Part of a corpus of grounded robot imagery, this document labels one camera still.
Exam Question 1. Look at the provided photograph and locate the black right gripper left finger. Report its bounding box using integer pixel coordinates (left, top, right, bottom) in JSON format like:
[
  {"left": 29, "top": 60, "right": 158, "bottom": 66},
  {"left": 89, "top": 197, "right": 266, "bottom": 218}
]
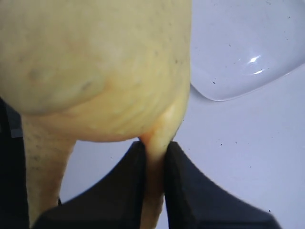
[{"left": 33, "top": 141, "right": 146, "bottom": 229}]

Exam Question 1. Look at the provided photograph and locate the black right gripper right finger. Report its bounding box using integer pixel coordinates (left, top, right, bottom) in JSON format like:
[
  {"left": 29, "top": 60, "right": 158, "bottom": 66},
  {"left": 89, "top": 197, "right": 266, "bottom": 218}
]
[{"left": 164, "top": 142, "right": 280, "bottom": 229}]

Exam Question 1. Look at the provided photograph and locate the yellow rubber chicken toy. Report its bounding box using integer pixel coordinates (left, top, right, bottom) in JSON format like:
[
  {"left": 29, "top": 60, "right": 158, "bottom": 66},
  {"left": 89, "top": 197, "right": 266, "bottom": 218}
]
[{"left": 0, "top": 0, "right": 192, "bottom": 229}]

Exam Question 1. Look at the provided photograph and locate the white square plate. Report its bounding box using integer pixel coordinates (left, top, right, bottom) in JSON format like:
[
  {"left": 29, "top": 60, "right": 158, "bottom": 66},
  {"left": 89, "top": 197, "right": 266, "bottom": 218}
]
[{"left": 191, "top": 0, "right": 305, "bottom": 101}]

